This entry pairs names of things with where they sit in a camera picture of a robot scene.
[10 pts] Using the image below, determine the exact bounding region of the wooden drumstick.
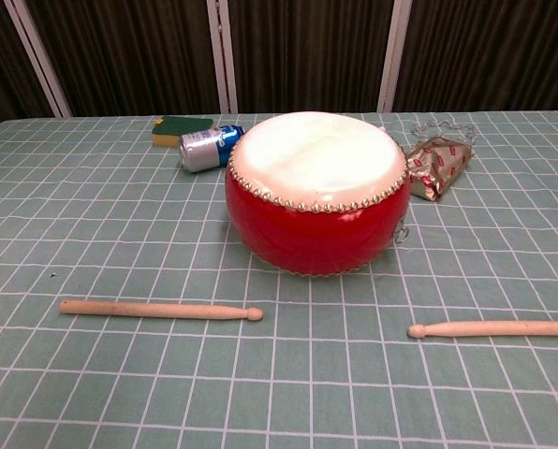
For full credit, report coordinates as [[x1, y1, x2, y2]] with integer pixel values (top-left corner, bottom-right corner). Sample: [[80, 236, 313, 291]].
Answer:
[[406, 320, 558, 339], [59, 299, 265, 323]]

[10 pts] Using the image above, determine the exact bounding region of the red drum with white skin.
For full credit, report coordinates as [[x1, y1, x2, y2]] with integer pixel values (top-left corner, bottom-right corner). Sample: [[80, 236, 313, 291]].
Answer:
[[224, 110, 412, 278]]

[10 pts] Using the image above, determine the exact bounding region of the green grid tablecloth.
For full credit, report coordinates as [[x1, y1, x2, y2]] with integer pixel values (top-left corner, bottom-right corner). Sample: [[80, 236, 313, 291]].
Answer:
[[0, 110, 558, 449]]

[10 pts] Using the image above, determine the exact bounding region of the blue and silver soda can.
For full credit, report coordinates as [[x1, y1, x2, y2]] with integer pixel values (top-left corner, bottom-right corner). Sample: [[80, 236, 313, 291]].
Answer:
[[178, 123, 246, 174]]

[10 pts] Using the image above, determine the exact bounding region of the green and yellow sponge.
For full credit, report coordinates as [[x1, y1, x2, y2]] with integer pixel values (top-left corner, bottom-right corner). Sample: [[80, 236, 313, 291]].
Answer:
[[152, 115, 214, 149]]

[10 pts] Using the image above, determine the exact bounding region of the gold foil snack packet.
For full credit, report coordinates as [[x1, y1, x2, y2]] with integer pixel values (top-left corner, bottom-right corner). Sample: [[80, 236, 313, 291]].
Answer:
[[403, 136, 476, 203]]

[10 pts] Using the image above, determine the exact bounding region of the silver bead chain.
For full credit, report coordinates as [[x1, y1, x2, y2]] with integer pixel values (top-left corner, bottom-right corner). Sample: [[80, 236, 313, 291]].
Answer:
[[408, 119, 477, 151]]

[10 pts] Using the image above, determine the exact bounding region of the white partition frame post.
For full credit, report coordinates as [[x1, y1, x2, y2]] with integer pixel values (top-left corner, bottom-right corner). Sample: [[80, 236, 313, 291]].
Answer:
[[377, 0, 413, 114], [5, 0, 72, 119], [206, 0, 239, 115]]

